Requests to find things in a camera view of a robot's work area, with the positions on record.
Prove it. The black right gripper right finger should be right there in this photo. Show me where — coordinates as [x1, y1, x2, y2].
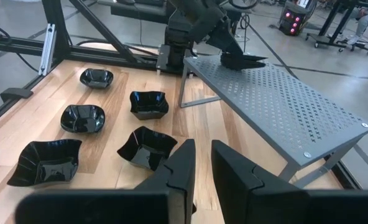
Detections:
[211, 139, 368, 224]

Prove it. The silver aluminium bracket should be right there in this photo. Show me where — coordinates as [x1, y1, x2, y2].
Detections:
[37, 23, 57, 77]

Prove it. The computer with red lights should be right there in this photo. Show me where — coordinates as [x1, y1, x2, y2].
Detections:
[278, 0, 312, 35]

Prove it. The grey perforated metal shelf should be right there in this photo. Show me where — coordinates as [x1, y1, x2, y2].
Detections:
[178, 54, 368, 189]

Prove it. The black hanging cable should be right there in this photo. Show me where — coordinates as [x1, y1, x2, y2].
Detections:
[238, 12, 252, 54]

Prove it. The black round tray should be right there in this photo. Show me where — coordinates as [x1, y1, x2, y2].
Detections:
[79, 68, 114, 90]

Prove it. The black desk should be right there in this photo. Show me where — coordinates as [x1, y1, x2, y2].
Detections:
[96, 0, 244, 24]

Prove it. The small black frame bracket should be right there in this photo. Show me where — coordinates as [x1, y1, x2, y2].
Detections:
[0, 87, 35, 103]

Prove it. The black chair base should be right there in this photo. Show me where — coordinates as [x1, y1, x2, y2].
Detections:
[338, 39, 368, 55]

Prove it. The black rolling stand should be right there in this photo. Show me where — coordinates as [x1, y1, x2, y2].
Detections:
[305, 0, 368, 52]

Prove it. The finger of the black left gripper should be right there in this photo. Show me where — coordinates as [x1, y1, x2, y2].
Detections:
[206, 17, 246, 58]

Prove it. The black teardrop mini plate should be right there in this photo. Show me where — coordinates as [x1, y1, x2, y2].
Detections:
[221, 59, 267, 71]
[220, 52, 268, 63]

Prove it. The black wavy square mini plate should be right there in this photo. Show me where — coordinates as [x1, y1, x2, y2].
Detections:
[129, 90, 170, 121]
[6, 139, 83, 188]
[116, 125, 178, 172]

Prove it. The black leaf-shaped mini plate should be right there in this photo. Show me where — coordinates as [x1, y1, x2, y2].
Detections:
[60, 104, 106, 134]

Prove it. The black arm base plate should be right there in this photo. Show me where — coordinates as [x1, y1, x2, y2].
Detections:
[155, 44, 200, 75]

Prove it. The person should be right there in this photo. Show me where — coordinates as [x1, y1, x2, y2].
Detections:
[345, 6, 368, 46]

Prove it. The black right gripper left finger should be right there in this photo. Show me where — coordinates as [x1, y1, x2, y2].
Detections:
[14, 138, 198, 224]

